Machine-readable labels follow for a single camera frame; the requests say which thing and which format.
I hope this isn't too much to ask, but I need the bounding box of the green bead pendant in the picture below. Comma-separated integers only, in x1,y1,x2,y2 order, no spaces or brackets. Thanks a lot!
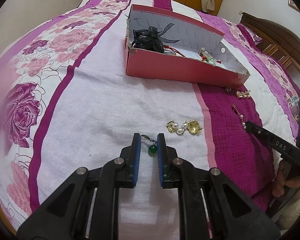
141,134,158,156

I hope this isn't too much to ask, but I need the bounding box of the white green jewelry piece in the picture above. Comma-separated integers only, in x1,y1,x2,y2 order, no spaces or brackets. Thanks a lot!
198,48,221,63

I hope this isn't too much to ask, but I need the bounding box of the right human hand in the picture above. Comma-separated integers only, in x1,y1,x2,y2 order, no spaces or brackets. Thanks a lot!
272,160,300,198

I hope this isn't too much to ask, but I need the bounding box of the gold leaf brooch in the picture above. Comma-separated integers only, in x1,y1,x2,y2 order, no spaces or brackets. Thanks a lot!
235,90,251,99

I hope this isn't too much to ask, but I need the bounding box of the gold pearl flower brooch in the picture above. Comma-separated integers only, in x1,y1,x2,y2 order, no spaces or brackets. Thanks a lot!
166,120,203,135

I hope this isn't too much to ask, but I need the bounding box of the small dark red earring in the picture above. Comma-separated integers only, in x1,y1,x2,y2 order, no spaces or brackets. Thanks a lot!
225,87,232,94

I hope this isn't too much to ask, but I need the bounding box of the dark wooden headboard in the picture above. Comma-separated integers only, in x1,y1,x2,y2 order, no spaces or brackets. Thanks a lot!
240,12,300,89

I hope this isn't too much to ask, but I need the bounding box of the purple floral bed quilt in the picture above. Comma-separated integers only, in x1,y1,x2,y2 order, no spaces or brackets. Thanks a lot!
0,0,300,236

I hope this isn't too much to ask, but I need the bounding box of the red cardboard shoe box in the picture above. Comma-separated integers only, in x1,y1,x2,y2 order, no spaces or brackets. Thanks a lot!
125,4,250,88

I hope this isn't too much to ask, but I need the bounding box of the beige hanging cloth bag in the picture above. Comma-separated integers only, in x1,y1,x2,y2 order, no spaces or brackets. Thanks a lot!
201,0,215,12

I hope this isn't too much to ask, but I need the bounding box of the black organza pouch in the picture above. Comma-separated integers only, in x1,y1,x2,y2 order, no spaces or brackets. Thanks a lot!
131,23,180,53

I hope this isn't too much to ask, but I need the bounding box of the framed wall portrait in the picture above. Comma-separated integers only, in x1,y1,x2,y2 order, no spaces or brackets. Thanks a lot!
288,0,300,12

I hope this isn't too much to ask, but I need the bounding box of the red string gold bracelet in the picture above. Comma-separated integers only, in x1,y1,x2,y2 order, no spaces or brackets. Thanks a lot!
163,45,183,55

